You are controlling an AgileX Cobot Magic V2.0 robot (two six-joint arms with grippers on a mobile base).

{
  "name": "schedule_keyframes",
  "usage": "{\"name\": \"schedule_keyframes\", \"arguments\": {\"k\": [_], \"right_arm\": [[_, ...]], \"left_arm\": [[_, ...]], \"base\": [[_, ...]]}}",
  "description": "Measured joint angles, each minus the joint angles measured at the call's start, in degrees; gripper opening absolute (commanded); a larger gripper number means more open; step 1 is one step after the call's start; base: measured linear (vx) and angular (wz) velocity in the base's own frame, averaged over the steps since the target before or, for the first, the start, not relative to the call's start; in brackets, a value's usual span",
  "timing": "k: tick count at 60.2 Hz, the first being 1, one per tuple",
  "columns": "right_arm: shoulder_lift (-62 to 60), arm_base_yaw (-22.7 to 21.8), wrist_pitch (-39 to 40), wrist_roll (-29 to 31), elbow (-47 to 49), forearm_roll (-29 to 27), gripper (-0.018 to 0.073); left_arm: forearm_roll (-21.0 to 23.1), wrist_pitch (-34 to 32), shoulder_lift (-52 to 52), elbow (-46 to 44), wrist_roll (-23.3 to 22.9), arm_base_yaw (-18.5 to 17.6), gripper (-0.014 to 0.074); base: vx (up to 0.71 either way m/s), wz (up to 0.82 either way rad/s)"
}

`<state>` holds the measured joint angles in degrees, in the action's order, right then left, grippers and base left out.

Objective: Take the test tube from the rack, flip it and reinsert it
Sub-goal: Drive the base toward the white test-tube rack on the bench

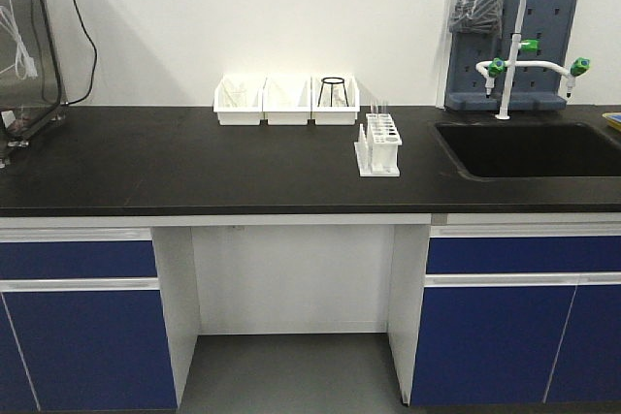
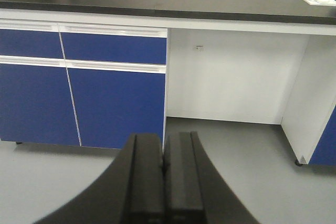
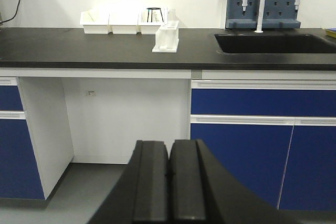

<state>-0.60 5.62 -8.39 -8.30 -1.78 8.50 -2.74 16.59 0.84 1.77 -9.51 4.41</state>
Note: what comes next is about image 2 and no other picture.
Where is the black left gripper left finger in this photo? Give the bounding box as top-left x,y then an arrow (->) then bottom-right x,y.
38,133 -> 164,223

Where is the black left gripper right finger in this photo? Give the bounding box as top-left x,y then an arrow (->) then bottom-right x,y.
164,132 -> 258,223

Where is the blue and white lab cabinet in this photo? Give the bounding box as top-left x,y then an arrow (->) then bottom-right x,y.
1,9 -> 335,164

